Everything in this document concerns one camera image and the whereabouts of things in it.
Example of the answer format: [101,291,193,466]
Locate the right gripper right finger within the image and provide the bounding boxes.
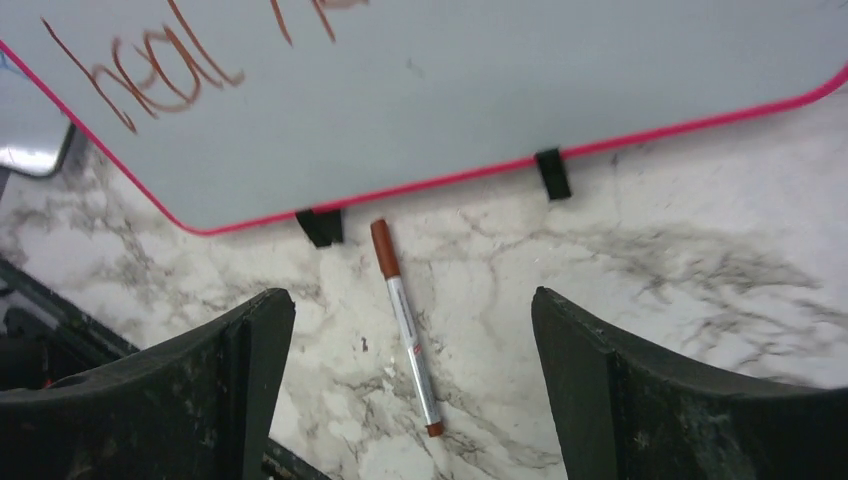
[531,287,847,479]

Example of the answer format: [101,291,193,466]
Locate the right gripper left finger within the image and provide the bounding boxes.
[1,288,296,479]

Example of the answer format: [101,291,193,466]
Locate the white rainbow marker pen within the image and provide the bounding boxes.
[385,274,446,439]

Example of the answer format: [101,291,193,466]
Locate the brown marker cap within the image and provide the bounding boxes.
[370,219,401,279]

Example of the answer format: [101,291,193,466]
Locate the black whiteboard stand clip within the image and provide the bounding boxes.
[295,209,344,249]

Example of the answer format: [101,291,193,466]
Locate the pink framed whiteboard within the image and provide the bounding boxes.
[1,1,847,235]

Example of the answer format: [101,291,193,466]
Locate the black framed written whiteboard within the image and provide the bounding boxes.
[1,53,76,178]

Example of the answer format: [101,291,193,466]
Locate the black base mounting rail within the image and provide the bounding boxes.
[1,262,320,479]

